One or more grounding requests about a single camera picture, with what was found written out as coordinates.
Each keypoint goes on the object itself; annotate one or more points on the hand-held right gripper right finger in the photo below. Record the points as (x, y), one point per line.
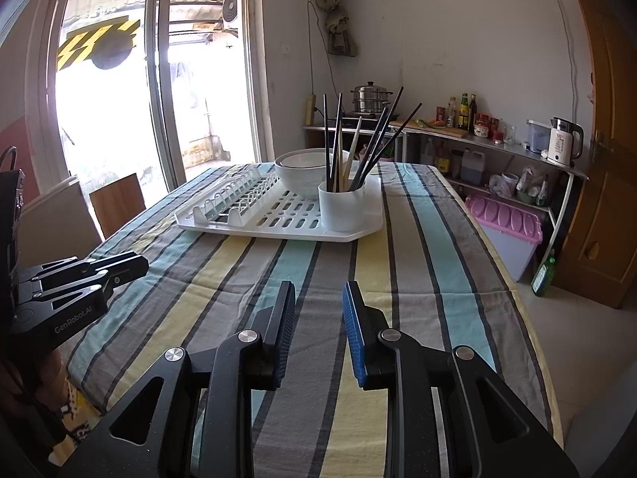
(351, 338)

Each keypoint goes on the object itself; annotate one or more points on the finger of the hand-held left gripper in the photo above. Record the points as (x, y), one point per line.
(99, 263)
(129, 269)

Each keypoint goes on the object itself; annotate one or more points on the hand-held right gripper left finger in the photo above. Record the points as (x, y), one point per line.
(284, 338)

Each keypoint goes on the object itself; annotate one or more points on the white cup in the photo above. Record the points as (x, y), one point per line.
(343, 209)

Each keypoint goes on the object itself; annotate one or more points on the light wooden chopstick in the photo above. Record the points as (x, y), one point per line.
(348, 174)
(355, 139)

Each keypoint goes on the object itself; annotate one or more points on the brown wooden chopstick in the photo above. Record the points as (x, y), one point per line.
(340, 174)

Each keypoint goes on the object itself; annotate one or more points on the dark brown chopstick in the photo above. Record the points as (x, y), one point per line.
(326, 139)

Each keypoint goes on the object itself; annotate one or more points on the person's left hand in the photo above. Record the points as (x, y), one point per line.
(42, 378)

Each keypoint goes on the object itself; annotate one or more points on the beige chair back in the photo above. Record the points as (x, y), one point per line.
(59, 219)

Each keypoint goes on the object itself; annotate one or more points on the brown wooden chair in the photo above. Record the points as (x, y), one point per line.
(117, 204)

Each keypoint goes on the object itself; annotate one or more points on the striped tablecloth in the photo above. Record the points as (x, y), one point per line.
(318, 269)

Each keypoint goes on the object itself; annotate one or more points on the yellow printed cloth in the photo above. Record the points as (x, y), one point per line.
(74, 408)

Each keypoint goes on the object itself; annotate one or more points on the white plastic dish rack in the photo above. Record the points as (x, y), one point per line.
(278, 214)

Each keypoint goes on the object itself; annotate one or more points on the large white bowl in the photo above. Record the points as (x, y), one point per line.
(298, 179)

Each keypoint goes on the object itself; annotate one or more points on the small white bowl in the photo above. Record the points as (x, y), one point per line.
(303, 159)

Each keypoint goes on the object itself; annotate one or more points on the storage box with pink lid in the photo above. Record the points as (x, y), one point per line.
(502, 219)

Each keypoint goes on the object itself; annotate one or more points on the green plastic bottle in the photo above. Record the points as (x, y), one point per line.
(542, 276)

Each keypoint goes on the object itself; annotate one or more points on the dark plastic jug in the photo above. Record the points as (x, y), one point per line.
(473, 169)

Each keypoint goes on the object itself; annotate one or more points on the glass sliding door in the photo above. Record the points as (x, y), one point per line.
(159, 59)

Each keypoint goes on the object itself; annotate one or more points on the yellow black striped sign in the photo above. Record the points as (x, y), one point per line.
(74, 50)

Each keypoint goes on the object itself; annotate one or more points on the white plastic bag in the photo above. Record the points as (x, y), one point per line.
(502, 185)

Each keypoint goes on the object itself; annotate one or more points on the black induction cooker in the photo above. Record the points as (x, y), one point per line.
(371, 116)

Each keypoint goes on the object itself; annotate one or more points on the wooden cutting board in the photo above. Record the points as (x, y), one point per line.
(443, 132)

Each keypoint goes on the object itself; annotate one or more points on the beige power strip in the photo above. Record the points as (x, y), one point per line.
(311, 109)

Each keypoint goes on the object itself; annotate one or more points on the crumpled plastic bags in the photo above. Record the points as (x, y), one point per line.
(535, 186)

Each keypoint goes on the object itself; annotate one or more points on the stainless steel steamer pot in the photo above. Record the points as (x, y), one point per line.
(371, 97)

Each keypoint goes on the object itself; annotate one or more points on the clear seasoning bottle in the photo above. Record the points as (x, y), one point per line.
(451, 114)

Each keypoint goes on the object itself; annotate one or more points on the white red patterned jar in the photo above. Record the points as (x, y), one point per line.
(480, 130)

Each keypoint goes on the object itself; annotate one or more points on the metal kitchen shelf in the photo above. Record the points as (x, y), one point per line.
(512, 148)

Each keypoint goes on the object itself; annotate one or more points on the green bottle yellow label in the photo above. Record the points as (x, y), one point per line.
(464, 113)

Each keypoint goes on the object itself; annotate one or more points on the red lidded jar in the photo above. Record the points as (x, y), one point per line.
(494, 129)

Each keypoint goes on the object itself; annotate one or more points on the dark sauce bottle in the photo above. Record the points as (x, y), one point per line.
(473, 115)

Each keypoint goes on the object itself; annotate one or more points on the clear drinking glass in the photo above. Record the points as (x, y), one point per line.
(509, 134)

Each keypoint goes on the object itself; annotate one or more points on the water filter pitcher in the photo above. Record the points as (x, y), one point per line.
(537, 137)

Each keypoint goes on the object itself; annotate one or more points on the outdoor air conditioner fan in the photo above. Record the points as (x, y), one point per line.
(230, 7)

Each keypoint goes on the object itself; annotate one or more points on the white electric kettle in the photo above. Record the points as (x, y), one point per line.
(560, 145)

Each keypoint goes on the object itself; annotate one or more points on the wooden door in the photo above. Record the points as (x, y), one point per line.
(607, 184)

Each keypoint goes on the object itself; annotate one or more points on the beige tied curtain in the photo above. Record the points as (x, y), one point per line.
(341, 30)

